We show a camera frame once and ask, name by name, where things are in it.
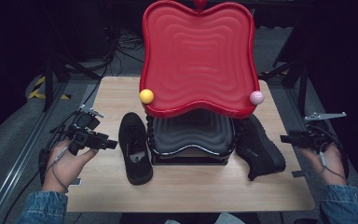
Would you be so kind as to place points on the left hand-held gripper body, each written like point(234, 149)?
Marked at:
point(85, 140)

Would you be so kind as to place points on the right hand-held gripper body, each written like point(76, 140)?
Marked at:
point(313, 138)

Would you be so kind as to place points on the black shoe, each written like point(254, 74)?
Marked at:
point(135, 149)
point(261, 149)

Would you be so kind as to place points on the person's right hand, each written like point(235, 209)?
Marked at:
point(332, 166)

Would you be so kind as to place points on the person's left hand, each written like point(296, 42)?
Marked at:
point(65, 169)

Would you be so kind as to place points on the grey tape piece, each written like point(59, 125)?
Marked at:
point(75, 181)
point(298, 174)

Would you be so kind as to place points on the black tripod stand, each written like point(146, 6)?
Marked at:
point(48, 81)
point(303, 87)

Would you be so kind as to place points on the yellow and black floor tape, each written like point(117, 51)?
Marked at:
point(35, 90)

